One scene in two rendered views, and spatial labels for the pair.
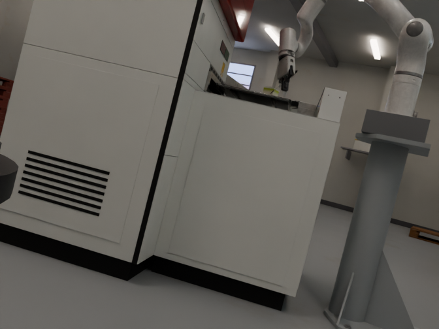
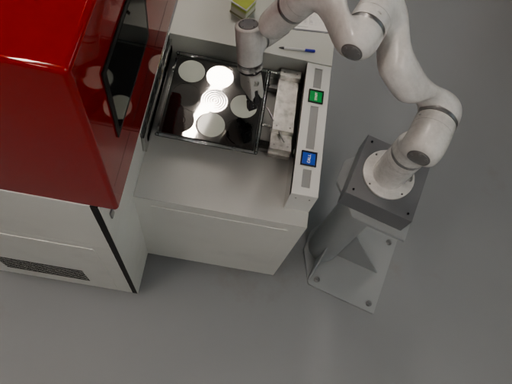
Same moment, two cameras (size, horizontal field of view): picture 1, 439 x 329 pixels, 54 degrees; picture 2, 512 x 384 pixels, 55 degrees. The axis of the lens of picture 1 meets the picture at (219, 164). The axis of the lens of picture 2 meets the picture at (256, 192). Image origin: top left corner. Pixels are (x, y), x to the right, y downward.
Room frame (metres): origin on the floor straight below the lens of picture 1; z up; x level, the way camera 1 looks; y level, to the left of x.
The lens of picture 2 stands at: (1.22, -0.03, 2.46)
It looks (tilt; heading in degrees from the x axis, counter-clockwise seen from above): 66 degrees down; 342
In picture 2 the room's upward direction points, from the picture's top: 19 degrees clockwise
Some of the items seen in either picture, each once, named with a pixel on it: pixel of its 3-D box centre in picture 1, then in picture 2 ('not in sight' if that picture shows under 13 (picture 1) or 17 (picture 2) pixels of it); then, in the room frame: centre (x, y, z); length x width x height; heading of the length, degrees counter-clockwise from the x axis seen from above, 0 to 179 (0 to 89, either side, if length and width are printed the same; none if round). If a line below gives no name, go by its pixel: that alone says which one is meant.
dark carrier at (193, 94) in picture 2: (255, 98); (215, 100); (2.24, -0.09, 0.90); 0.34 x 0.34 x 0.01; 81
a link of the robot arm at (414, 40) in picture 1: (413, 49); (420, 144); (1.91, -0.70, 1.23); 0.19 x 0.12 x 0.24; 150
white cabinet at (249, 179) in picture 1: (253, 195); (234, 148); (2.30, -0.21, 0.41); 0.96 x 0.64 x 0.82; 171
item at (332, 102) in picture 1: (326, 114); (308, 136); (2.11, -0.44, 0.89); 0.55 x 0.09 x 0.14; 171
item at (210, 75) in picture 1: (215, 89); (158, 93); (2.25, 0.11, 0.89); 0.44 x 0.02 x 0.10; 171
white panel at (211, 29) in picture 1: (212, 56); (139, 115); (2.08, 0.16, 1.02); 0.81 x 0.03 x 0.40; 171
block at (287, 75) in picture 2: not in sight; (290, 75); (2.37, -0.39, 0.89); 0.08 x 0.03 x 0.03; 81
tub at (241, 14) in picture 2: (270, 94); (243, 6); (2.60, -0.19, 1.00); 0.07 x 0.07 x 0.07; 55
